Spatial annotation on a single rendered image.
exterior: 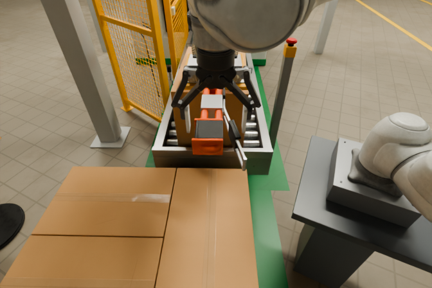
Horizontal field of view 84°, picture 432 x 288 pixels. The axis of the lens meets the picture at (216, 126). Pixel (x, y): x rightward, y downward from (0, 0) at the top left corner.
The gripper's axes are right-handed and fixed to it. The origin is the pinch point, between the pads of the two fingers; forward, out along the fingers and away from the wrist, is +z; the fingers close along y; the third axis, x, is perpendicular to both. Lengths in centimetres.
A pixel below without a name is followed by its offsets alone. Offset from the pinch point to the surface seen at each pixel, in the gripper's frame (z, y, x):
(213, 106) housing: 1.1, 0.9, -10.0
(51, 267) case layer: 68, 66, 8
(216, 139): 0.3, -0.1, 4.4
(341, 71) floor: 122, -177, -270
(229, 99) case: 31, -6, -59
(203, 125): 0.3, 3.1, -0.7
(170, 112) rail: 63, 33, -90
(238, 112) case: 39, -11, -58
